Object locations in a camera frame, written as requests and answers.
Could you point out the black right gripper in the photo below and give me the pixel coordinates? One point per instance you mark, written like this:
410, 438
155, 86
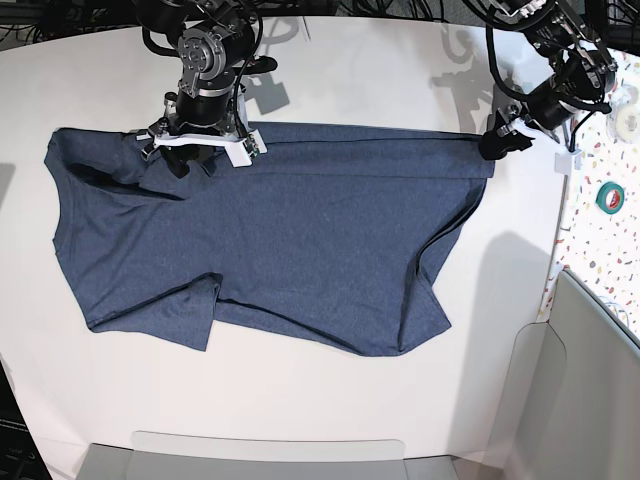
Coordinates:
214, 107

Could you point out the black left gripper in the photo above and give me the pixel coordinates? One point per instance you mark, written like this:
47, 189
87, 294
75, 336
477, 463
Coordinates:
547, 107

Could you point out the dark blue printed t-shirt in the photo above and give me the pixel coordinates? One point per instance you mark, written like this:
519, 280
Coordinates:
335, 235

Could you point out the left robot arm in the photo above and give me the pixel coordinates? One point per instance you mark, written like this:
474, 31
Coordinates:
557, 33

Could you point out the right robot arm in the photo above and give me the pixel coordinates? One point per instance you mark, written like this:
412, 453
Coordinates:
216, 43

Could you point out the green tape roll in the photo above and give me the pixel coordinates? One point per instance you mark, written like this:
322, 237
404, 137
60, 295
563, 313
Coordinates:
610, 198

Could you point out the clear tape dispenser roll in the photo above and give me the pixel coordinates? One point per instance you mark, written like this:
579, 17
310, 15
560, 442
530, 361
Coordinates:
622, 123

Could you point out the terrazzo patterned side table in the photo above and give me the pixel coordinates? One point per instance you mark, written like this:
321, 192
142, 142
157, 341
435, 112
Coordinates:
601, 250

